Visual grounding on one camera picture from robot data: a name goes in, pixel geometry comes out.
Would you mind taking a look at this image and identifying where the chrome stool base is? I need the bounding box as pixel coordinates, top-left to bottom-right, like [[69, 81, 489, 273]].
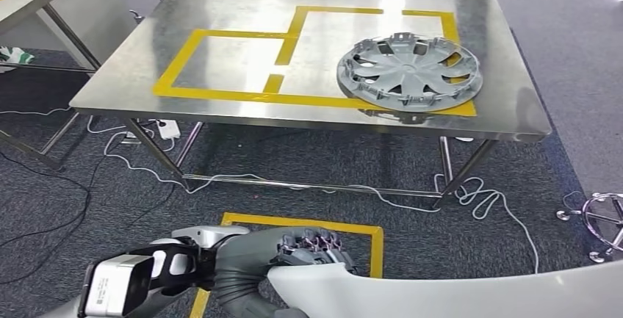
[[556, 191, 623, 264]]

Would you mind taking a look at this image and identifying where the steel workbench table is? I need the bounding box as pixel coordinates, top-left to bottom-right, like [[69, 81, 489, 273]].
[[69, 0, 553, 210]]

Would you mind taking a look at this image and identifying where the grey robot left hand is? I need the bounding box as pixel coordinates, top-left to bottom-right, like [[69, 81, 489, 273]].
[[214, 227, 360, 318]]

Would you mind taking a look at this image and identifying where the white plastic body part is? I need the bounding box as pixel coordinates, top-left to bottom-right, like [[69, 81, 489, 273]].
[[267, 259, 623, 318]]

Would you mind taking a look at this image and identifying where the green white plastic bag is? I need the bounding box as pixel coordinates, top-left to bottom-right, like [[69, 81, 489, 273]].
[[0, 46, 35, 71]]

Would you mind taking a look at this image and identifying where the black camera bracket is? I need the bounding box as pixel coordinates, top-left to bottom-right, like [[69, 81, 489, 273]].
[[145, 242, 217, 293]]

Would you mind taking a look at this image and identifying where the white board panel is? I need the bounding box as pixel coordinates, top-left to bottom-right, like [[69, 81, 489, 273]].
[[46, 0, 140, 71]]

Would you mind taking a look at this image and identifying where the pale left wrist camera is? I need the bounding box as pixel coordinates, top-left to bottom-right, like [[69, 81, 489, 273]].
[[77, 255, 156, 318]]

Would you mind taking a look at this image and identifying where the white power strip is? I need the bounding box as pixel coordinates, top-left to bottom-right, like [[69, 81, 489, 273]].
[[156, 119, 182, 140]]

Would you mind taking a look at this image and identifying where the white floor cable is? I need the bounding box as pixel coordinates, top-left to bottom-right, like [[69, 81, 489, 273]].
[[86, 113, 540, 275]]

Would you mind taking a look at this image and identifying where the grey plastic hubcap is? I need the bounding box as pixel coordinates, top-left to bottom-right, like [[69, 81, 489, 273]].
[[336, 32, 483, 113]]

